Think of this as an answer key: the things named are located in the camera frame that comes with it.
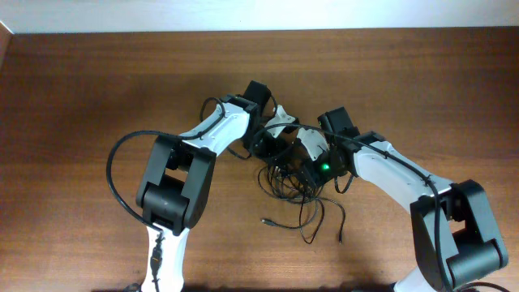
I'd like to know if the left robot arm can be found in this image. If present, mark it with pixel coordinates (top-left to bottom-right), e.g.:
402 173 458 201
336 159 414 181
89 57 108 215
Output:
127 81 272 291

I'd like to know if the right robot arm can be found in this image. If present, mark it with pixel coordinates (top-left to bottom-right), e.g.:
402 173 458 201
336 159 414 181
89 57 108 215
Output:
297 107 508 291

